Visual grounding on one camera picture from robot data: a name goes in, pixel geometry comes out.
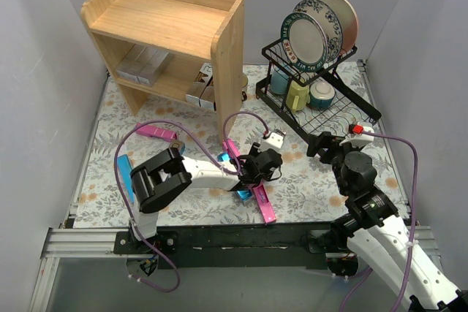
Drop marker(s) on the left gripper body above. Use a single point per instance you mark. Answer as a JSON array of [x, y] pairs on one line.
[[247, 175]]

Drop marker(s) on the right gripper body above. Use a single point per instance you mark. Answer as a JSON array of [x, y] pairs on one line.
[[323, 145]]

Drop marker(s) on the dark striped toothpaste box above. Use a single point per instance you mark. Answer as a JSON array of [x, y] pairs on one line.
[[199, 84]]

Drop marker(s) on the brown silver RO toothpaste box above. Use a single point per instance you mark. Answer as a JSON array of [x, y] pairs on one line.
[[207, 98]]

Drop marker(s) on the silver Protefix toothpaste box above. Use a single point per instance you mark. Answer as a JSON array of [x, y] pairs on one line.
[[139, 62]]

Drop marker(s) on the white toothpaste box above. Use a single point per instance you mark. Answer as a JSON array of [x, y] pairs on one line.
[[151, 71]]

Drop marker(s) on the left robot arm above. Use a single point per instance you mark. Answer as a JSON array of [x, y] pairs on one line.
[[158, 181]]

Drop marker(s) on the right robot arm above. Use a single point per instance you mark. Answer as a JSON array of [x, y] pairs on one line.
[[373, 229]]

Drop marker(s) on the wooden two-tier shelf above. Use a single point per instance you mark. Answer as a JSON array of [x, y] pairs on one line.
[[195, 31]]

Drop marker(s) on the pink toothpaste box centre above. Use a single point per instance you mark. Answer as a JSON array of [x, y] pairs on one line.
[[231, 148]]

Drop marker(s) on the pink toothpaste box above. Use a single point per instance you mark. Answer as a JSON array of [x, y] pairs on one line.
[[231, 148], [264, 203]]

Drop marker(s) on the cyan toothpaste box centre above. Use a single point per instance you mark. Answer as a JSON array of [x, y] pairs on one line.
[[244, 195]]

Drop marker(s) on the cyan toothpaste box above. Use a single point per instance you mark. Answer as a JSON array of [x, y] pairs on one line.
[[244, 195], [124, 166]]

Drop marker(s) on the pink toothpaste box front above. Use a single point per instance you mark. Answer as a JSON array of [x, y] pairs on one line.
[[264, 203]]

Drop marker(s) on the yellow green mug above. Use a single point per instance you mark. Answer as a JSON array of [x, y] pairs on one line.
[[297, 97]]

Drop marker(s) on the teal and white bowl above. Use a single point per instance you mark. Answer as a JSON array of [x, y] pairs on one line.
[[321, 95]]

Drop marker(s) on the floral table mat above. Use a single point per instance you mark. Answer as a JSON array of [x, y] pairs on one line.
[[306, 191]]

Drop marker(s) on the light blue mug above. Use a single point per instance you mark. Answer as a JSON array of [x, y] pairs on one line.
[[279, 81]]

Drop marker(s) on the silver blue RO toothpaste box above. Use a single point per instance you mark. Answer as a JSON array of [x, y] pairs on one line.
[[178, 145]]

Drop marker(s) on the green rimmed white plate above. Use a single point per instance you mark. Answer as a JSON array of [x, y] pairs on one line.
[[304, 42]]

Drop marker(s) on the magenta toothpaste box far left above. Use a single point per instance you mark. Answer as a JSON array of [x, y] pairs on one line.
[[156, 132]]

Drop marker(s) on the blue floral patterned plate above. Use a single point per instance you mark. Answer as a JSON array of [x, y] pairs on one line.
[[329, 22]]

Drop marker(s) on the beige and pink plate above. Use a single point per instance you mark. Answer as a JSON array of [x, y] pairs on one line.
[[348, 19]]

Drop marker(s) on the cyan toothpaste box left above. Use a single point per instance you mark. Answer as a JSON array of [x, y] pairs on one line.
[[124, 166]]

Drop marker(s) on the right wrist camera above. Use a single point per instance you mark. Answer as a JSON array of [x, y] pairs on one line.
[[358, 136]]

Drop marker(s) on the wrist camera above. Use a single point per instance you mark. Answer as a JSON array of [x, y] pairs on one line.
[[274, 140], [358, 136]]

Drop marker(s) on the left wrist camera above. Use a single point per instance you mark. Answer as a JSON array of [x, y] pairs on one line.
[[274, 140]]

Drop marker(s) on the black wire dish rack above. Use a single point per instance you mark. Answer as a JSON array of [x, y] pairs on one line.
[[347, 107]]

